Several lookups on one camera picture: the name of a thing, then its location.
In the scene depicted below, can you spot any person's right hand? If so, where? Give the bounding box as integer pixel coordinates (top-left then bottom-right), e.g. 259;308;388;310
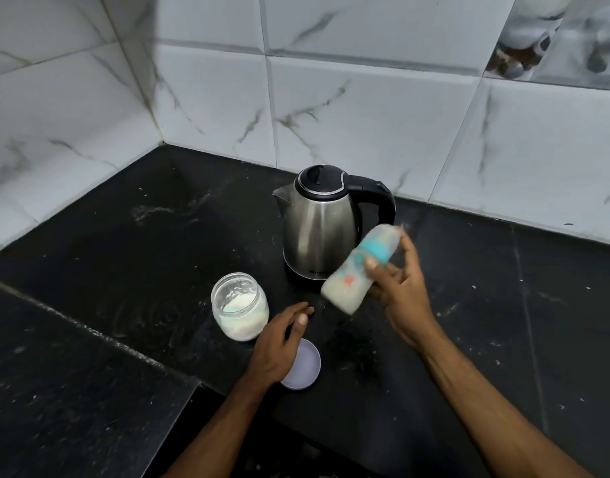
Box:
364;228;445;352

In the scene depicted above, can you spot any person's left hand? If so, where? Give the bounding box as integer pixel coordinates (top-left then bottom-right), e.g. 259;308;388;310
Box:
242;301;315;396

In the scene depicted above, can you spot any white jar lid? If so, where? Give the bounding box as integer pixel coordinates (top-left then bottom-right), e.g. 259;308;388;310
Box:
280;338;322;392

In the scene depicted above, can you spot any glass jar of white powder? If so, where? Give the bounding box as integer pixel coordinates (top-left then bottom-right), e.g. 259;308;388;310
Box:
211;272;270;343

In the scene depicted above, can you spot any teal bottle nipple ring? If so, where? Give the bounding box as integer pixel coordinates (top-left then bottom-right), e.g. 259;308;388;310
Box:
359;236;399;266

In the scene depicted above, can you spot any clear baby bottle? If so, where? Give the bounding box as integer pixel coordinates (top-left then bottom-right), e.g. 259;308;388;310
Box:
320;248;378;315

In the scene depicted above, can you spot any clear dome bottle cap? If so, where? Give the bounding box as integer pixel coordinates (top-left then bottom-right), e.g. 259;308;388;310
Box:
369;223;403;250

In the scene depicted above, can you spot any steel electric kettle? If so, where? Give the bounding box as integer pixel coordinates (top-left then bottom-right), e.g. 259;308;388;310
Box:
272;164;397;281

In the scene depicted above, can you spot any person's right forearm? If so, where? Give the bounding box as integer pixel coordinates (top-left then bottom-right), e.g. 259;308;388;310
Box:
416;333;594;478

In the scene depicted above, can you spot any person's left forearm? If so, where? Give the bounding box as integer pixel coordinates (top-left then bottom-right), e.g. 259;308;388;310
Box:
163;380;271;478

